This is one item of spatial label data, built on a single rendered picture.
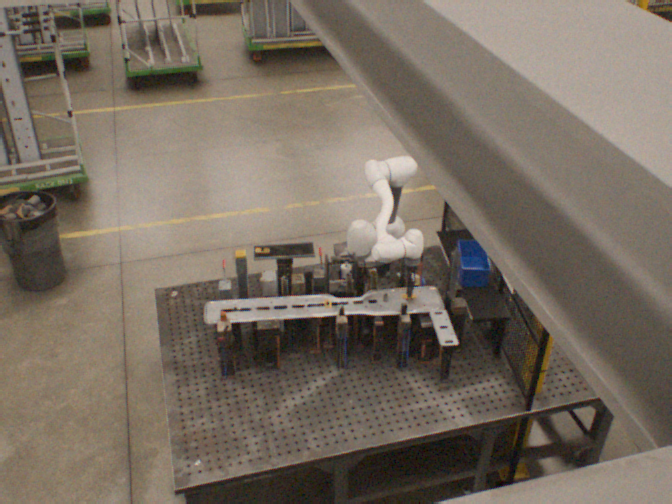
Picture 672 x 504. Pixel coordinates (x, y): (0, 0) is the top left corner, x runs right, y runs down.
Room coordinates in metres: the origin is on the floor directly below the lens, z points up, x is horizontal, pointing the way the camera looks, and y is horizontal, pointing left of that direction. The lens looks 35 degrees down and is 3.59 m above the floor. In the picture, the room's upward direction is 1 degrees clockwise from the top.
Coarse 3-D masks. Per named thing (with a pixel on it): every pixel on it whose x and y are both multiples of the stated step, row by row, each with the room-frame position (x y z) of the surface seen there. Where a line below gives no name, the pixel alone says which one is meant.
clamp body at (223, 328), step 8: (224, 328) 2.84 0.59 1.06; (232, 336) 2.91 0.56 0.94; (224, 344) 2.83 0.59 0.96; (224, 352) 2.84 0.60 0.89; (232, 352) 2.88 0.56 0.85; (224, 360) 2.82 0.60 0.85; (232, 360) 2.84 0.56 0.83; (224, 368) 2.83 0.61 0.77; (232, 368) 2.83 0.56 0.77; (224, 376) 2.83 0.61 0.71; (232, 376) 2.83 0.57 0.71
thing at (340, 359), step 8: (336, 320) 2.99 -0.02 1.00; (344, 320) 2.94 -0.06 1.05; (336, 328) 3.00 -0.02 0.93; (344, 328) 2.92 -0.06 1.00; (344, 336) 2.92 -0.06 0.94; (336, 344) 3.00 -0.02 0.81; (344, 344) 2.94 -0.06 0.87; (336, 352) 2.97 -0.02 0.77; (344, 352) 2.94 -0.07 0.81; (336, 360) 2.97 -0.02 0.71; (344, 360) 2.93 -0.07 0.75; (344, 368) 2.92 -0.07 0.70
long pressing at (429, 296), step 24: (432, 288) 3.29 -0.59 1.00; (216, 312) 3.05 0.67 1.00; (240, 312) 3.05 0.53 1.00; (264, 312) 3.05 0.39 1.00; (288, 312) 3.05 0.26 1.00; (312, 312) 3.06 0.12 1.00; (336, 312) 3.06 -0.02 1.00; (360, 312) 3.07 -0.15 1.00; (384, 312) 3.07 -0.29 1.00; (408, 312) 3.07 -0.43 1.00
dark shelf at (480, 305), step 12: (444, 240) 3.76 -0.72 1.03; (456, 240) 3.76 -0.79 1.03; (444, 252) 3.64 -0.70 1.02; (468, 288) 3.26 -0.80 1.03; (480, 288) 3.26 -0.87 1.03; (492, 288) 3.26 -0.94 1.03; (468, 300) 3.15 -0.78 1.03; (480, 300) 3.15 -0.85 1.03; (492, 300) 3.15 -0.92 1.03; (468, 312) 3.07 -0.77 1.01; (480, 312) 3.04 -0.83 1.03; (492, 312) 3.04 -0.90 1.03; (504, 312) 3.04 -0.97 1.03
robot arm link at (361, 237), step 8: (352, 224) 3.86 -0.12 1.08; (360, 224) 3.85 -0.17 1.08; (368, 224) 3.87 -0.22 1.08; (352, 232) 3.82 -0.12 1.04; (360, 232) 3.80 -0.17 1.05; (368, 232) 3.82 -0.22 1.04; (352, 240) 3.81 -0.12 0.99; (360, 240) 3.79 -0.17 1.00; (368, 240) 3.81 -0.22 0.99; (376, 240) 3.83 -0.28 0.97; (352, 248) 3.81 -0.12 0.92; (360, 248) 3.79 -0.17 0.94; (368, 248) 3.82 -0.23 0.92
